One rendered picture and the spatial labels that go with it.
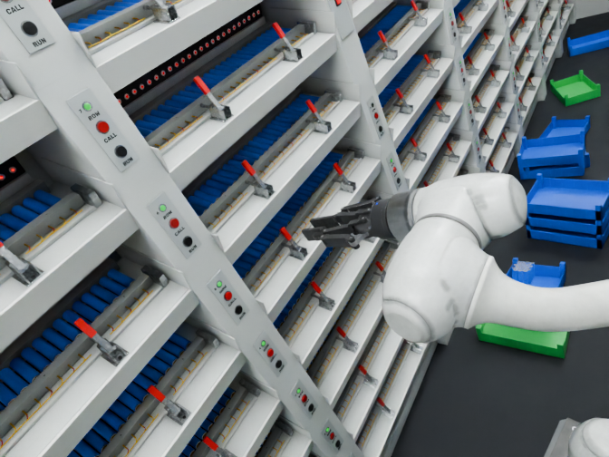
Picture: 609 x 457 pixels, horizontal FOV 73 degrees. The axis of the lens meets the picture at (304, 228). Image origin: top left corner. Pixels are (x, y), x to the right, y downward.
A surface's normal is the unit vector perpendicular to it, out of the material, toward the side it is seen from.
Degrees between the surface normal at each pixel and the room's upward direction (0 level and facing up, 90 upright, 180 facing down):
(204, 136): 19
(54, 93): 90
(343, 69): 90
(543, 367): 0
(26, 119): 109
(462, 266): 29
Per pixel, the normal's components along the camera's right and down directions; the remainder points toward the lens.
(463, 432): -0.40, -0.75
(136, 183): 0.76, 0.05
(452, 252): 0.02, -0.66
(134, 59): 0.85, 0.29
